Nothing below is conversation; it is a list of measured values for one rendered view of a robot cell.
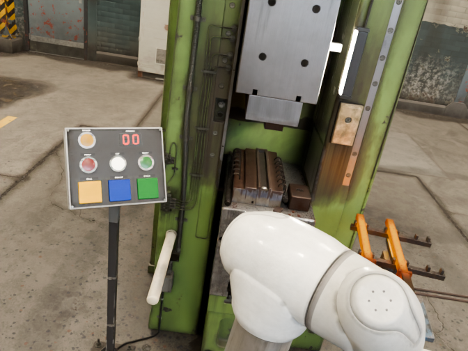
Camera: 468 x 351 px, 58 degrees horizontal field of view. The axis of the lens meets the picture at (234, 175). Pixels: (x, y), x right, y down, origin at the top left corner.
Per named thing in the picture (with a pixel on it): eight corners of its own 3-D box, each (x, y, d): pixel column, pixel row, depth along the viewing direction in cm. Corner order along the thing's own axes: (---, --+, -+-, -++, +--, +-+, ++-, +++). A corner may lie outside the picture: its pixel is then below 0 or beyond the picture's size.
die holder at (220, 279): (293, 306, 190) (316, 221, 170) (208, 294, 188) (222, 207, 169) (283, 235, 240) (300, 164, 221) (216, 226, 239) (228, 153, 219)
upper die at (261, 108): (297, 127, 160) (303, 102, 156) (244, 119, 159) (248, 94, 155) (287, 97, 198) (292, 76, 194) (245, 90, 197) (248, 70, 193)
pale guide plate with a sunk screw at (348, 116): (352, 146, 175) (363, 106, 168) (331, 143, 175) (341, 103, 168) (351, 144, 177) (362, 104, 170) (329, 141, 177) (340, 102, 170)
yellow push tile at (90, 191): (102, 202, 147) (101, 180, 148) (79, 204, 144) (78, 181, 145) (101, 202, 149) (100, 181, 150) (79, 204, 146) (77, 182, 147)
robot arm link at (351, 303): (441, 322, 64) (359, 274, 71) (452, 278, 50) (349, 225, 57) (396, 400, 60) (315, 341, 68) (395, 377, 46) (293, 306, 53)
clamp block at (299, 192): (308, 212, 176) (312, 198, 173) (287, 209, 175) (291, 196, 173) (304, 198, 187) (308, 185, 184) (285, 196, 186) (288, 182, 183)
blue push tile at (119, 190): (131, 200, 152) (129, 179, 152) (110, 201, 149) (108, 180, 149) (130, 200, 153) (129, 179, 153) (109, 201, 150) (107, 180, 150)
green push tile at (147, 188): (159, 197, 156) (157, 177, 156) (138, 199, 153) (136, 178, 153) (157, 197, 158) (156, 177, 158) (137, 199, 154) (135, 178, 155)
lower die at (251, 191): (279, 208, 175) (283, 190, 172) (231, 201, 174) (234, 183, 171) (274, 166, 213) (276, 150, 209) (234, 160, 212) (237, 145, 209)
